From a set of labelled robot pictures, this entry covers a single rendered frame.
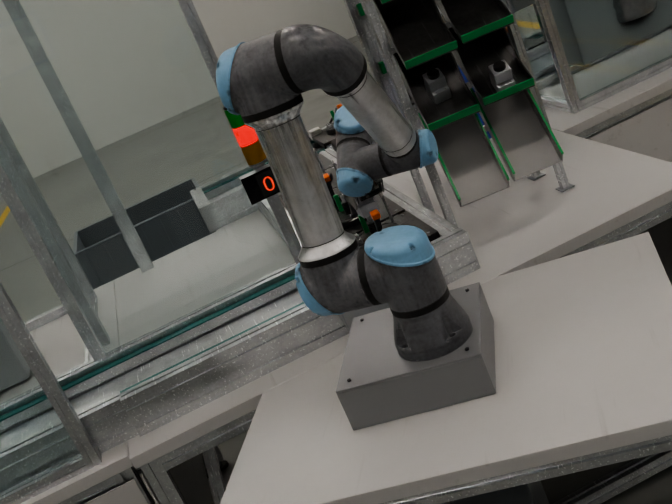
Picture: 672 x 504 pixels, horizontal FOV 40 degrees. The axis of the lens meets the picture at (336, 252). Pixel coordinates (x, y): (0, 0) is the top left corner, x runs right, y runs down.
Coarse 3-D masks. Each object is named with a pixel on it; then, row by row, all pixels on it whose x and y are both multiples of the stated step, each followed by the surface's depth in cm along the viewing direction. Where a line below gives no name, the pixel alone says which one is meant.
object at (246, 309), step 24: (264, 288) 243; (288, 288) 241; (216, 312) 241; (240, 312) 240; (264, 312) 236; (168, 336) 238; (192, 336) 239; (216, 336) 234; (120, 360) 236; (144, 360) 237; (168, 360) 232
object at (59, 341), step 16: (64, 320) 316; (32, 336) 313; (48, 336) 307; (64, 336) 300; (48, 352) 292; (64, 352) 286; (80, 352) 280; (64, 368) 273; (112, 448) 213; (128, 448) 211; (112, 464) 207; (128, 464) 208; (80, 480) 206; (96, 480) 207; (112, 480) 209; (128, 480) 210; (48, 496) 205; (64, 496) 206; (80, 496) 208; (96, 496) 209; (112, 496) 209; (128, 496) 210; (144, 496) 212
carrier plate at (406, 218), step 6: (396, 216) 246; (402, 216) 244; (408, 216) 243; (414, 216) 241; (402, 222) 240; (408, 222) 238; (414, 222) 237; (420, 222) 235; (420, 228) 231; (426, 228) 230; (432, 228) 228; (426, 234) 226; (432, 234) 225; (438, 234) 225; (432, 240) 225
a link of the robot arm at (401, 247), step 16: (368, 240) 173; (384, 240) 171; (400, 240) 170; (416, 240) 169; (368, 256) 172; (384, 256) 168; (400, 256) 167; (416, 256) 168; (432, 256) 170; (368, 272) 171; (384, 272) 169; (400, 272) 168; (416, 272) 168; (432, 272) 170; (368, 288) 172; (384, 288) 171; (400, 288) 170; (416, 288) 169; (432, 288) 171; (400, 304) 172; (416, 304) 171
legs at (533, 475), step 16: (624, 448) 151; (640, 448) 151; (656, 448) 151; (560, 464) 155; (576, 464) 154; (592, 464) 154; (608, 464) 153; (480, 480) 158; (496, 480) 158; (512, 480) 157; (528, 480) 157; (416, 496) 161; (432, 496) 161; (448, 496) 160; (464, 496) 160; (480, 496) 184; (496, 496) 183; (512, 496) 183; (528, 496) 182; (544, 496) 197
